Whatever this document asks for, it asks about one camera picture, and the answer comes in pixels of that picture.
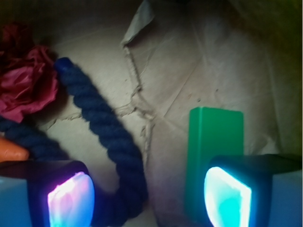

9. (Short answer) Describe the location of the orange toy carrot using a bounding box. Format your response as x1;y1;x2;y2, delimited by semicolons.
0;137;29;162

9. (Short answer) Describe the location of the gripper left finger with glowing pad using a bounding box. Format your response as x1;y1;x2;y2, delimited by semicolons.
0;161;95;227

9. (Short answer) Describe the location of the dark blue twisted rope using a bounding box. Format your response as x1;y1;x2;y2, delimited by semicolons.
0;57;149;227

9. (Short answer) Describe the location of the crumpled red paper ball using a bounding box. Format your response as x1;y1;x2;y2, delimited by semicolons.
0;22;58;123

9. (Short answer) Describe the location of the brown paper bag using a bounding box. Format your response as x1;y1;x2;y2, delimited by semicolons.
0;0;303;227

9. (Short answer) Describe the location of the green rectangular block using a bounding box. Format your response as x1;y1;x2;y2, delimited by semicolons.
184;107;244;227

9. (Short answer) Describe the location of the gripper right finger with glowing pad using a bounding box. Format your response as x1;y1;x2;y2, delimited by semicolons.
204;154;303;227

